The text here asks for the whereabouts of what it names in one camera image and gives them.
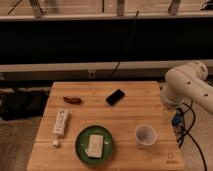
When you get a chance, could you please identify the black eraser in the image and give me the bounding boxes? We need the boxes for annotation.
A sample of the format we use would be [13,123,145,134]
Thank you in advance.
[106,89,125,106]

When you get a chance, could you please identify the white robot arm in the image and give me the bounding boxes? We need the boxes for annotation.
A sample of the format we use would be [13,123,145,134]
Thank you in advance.
[160,61,213,124]

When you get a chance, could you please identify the blue connector box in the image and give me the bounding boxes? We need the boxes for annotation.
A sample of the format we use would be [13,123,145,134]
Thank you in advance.
[172,113,183,126]

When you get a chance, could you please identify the white paper cup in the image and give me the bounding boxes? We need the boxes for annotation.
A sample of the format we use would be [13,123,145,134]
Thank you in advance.
[135,124,157,149]

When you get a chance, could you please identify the white sponge block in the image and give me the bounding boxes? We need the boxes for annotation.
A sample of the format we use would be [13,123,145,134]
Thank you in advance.
[87,135,103,158]

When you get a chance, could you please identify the green plate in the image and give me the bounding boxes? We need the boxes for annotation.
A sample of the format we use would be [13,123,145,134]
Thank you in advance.
[75,125,114,166]

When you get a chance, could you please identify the red chili pepper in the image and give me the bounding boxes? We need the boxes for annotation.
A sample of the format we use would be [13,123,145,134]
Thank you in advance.
[63,97,82,105]

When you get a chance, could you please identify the black floor cables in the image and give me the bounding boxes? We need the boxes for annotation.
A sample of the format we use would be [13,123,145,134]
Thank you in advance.
[175,101,208,171]

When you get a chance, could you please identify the black hanging cable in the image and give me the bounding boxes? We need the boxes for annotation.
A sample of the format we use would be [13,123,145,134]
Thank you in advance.
[107,9,140,80]

